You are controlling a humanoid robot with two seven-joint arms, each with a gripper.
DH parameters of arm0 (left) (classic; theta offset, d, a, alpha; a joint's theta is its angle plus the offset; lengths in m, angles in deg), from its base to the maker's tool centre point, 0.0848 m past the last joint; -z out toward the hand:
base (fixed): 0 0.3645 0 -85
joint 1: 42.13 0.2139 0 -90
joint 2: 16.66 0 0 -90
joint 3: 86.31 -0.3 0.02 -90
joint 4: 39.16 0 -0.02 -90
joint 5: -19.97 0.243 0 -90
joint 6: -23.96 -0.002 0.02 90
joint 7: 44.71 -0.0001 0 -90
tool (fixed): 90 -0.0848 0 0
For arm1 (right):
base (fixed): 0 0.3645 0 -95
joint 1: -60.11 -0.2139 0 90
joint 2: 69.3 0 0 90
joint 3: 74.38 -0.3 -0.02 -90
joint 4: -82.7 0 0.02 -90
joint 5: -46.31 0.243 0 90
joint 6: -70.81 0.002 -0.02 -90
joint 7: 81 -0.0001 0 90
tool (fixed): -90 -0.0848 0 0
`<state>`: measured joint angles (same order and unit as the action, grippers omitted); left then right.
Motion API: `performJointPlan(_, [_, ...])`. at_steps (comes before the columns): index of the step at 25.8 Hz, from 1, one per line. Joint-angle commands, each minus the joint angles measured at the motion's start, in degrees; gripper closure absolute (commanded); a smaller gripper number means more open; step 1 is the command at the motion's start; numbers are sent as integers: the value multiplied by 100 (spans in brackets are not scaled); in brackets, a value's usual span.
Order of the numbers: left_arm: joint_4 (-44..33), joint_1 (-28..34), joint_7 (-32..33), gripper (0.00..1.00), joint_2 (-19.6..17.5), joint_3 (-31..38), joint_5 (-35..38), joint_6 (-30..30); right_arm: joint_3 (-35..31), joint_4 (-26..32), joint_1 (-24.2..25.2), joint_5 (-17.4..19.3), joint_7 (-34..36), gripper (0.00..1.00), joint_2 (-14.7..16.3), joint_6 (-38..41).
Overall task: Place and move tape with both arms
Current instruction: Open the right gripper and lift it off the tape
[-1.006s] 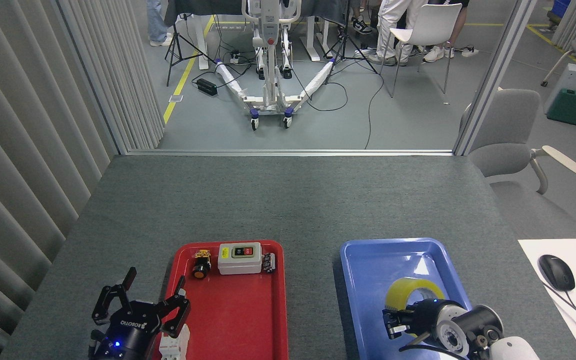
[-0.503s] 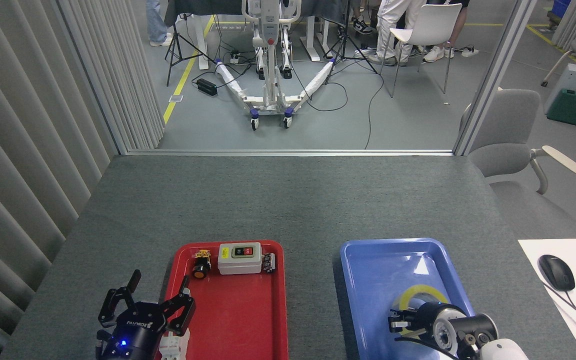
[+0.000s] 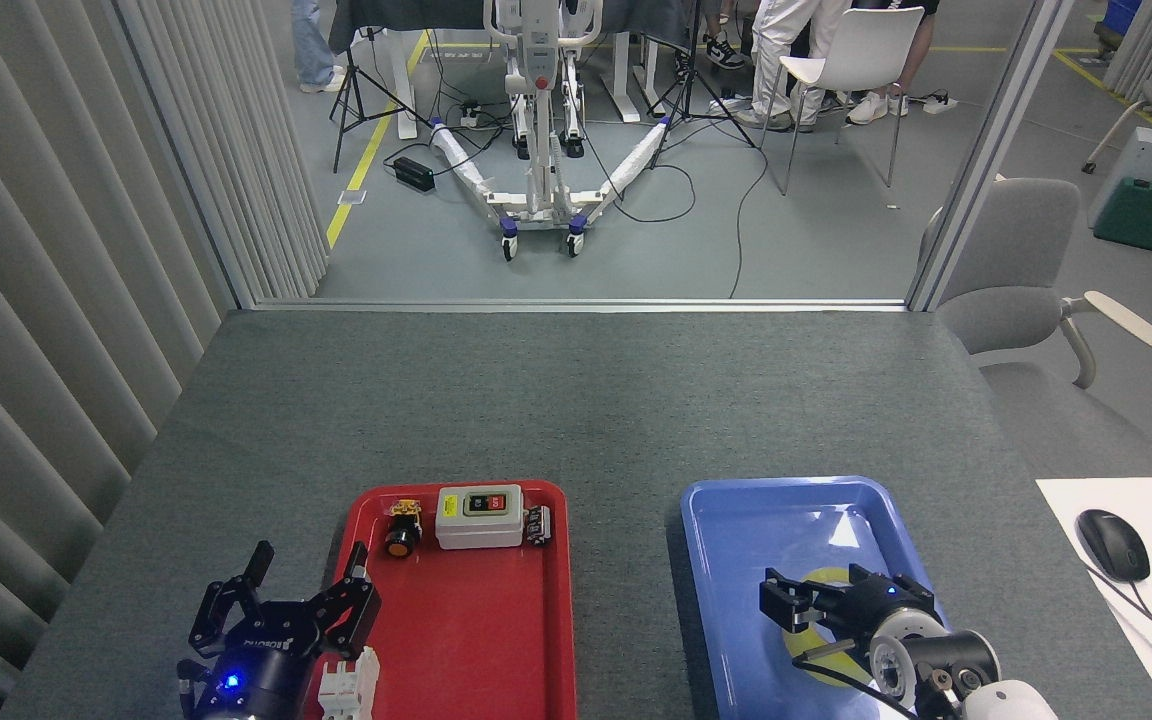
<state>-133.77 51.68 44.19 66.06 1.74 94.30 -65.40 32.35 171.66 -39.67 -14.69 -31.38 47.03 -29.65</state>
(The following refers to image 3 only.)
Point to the black tripod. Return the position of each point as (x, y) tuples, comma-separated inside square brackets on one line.
[(341, 135), (693, 70)]

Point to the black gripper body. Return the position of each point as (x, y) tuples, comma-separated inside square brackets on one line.
[(261, 675), (886, 600)]

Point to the white circuit breaker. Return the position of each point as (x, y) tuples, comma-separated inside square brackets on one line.
[(351, 690)]

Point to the standing person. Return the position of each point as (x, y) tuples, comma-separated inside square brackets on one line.
[(316, 45)]

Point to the silver post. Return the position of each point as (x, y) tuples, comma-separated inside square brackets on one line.
[(991, 150)]

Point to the grey vertical blinds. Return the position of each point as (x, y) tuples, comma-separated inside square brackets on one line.
[(56, 250)]

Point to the white stand on wheels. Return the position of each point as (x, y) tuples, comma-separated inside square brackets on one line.
[(541, 170)]

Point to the person behind white chair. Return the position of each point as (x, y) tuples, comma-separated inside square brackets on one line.
[(868, 108)]

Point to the red plastic tray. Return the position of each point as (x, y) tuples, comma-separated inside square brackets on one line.
[(476, 620)]

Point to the white power strip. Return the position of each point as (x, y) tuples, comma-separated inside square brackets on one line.
[(939, 103)]

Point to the black computer mouse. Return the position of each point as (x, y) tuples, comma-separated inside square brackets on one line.
[(1111, 545)]

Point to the blue bin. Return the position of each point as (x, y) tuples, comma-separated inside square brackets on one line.
[(1121, 20)]

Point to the black orange push button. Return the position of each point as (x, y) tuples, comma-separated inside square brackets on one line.
[(400, 540)]

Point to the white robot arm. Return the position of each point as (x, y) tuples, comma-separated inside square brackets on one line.
[(936, 660)]

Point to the white push button switch box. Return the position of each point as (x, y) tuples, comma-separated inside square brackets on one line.
[(476, 532)]

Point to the grey office chair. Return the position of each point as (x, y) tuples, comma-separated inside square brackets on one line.
[(1021, 240)]

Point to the desk with dark cloth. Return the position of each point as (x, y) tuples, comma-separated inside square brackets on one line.
[(636, 15)]

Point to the yellow tape roll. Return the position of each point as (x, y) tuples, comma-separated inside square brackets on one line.
[(821, 660)]

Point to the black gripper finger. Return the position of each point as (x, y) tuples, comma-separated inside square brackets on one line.
[(786, 595), (226, 605), (346, 610), (821, 618)]

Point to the black power adapter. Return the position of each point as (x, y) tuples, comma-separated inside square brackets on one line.
[(414, 174)]

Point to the white plastic chair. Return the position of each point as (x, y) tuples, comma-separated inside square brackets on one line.
[(866, 40)]

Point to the small black switch part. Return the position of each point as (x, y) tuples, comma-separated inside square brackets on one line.
[(537, 525)]

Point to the blue plastic tray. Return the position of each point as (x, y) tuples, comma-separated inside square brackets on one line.
[(736, 540)]

